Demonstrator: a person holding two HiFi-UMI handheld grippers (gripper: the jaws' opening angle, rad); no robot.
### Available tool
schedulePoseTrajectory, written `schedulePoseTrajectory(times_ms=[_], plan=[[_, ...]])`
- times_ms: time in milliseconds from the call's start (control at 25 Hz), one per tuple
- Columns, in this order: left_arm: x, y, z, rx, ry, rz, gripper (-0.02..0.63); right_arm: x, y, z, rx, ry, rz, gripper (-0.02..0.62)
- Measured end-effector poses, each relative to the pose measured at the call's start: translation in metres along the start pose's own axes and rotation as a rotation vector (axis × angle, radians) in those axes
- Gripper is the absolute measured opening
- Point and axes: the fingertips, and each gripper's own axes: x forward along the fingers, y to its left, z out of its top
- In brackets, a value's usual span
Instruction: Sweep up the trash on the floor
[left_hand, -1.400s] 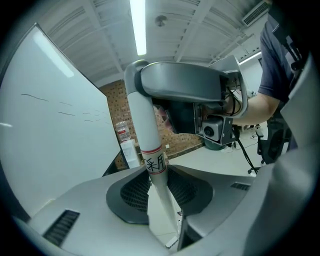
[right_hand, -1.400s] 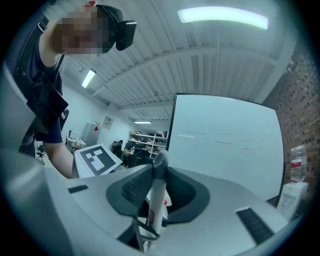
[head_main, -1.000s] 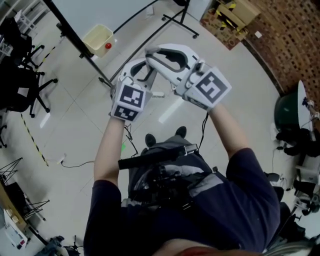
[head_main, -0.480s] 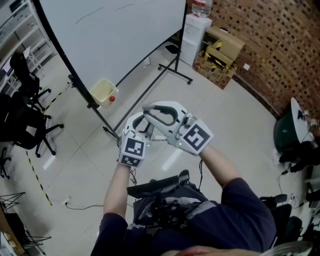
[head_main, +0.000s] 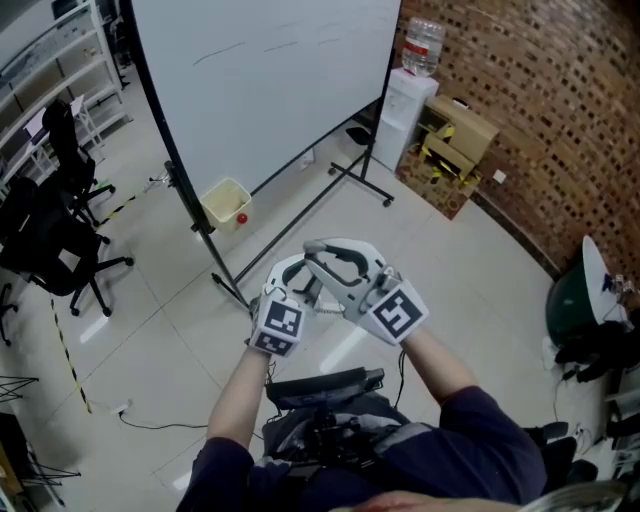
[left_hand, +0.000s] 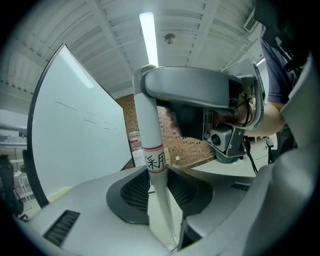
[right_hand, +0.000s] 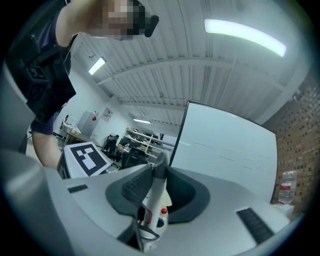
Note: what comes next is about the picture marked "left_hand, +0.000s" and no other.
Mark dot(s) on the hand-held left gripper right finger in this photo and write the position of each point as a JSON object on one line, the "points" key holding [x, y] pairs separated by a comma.
{"points": [[220, 195]]}

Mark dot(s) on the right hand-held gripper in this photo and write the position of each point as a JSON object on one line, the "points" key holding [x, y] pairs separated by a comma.
{"points": [[190, 120]]}

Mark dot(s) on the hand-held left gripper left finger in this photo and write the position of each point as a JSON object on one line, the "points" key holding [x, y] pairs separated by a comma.
{"points": [[100, 212]]}

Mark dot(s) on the person's right forearm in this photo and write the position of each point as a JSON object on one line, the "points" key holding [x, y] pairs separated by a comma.
{"points": [[270, 120]]}

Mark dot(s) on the person's right hand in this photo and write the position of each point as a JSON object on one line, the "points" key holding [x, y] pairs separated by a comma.
{"points": [[172, 121]]}

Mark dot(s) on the dark green round bin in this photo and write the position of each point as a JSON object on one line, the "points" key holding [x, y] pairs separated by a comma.
{"points": [[220, 157]]}

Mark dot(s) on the round ceiling detector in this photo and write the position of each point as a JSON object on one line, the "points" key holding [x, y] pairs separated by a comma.
{"points": [[170, 38]]}

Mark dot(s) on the long ceiling light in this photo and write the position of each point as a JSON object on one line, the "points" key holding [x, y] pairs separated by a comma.
{"points": [[260, 61], [149, 37]]}

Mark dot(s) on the large cardboard box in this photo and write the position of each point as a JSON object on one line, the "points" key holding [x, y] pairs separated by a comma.
{"points": [[167, 156]]}

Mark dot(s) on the white water dispenser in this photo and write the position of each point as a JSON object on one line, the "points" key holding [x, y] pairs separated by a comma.
{"points": [[137, 158]]}

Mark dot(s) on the black office chair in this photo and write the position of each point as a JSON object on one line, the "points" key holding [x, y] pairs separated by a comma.
{"points": [[275, 147], [8, 185]]}

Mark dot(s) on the clear water bottle red label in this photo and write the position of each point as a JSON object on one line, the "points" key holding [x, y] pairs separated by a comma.
{"points": [[135, 140]]}

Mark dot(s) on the whiteboard on black wheeled stand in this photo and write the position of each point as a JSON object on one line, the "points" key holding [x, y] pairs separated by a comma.
{"points": [[80, 130]]}

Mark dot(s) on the person's navy t-shirt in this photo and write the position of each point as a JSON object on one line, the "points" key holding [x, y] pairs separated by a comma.
{"points": [[275, 70]]}

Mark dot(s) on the ceiling air vent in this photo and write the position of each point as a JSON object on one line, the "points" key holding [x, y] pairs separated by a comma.
{"points": [[250, 22]]}

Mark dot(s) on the grey gripper camera module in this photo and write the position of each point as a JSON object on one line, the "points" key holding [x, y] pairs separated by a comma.
{"points": [[220, 140]]}

